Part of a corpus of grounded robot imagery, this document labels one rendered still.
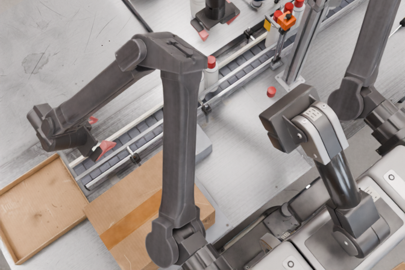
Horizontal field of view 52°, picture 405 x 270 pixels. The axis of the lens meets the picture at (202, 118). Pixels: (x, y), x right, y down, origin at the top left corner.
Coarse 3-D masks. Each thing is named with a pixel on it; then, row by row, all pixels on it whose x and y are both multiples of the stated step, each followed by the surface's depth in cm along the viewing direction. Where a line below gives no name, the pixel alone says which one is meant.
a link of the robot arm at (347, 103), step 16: (384, 0) 83; (400, 0) 83; (368, 16) 85; (384, 16) 83; (368, 32) 86; (384, 32) 84; (368, 48) 87; (384, 48) 88; (352, 64) 90; (368, 64) 88; (352, 80) 88; (368, 80) 88; (336, 96) 91; (352, 96) 89; (336, 112) 92; (352, 112) 90
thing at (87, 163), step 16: (352, 0) 171; (256, 48) 163; (240, 64) 161; (256, 64) 161; (208, 96) 156; (160, 112) 155; (144, 128) 152; (160, 128) 152; (144, 144) 150; (112, 160) 148; (96, 176) 146
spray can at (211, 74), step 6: (210, 60) 139; (210, 66) 140; (216, 66) 142; (204, 72) 145; (210, 72) 142; (216, 72) 144; (204, 78) 150; (210, 78) 146; (216, 78) 148; (210, 84) 151
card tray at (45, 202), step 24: (48, 168) 153; (0, 192) 148; (24, 192) 150; (48, 192) 149; (72, 192) 149; (0, 216) 147; (24, 216) 146; (48, 216) 146; (72, 216) 146; (24, 240) 143; (48, 240) 140
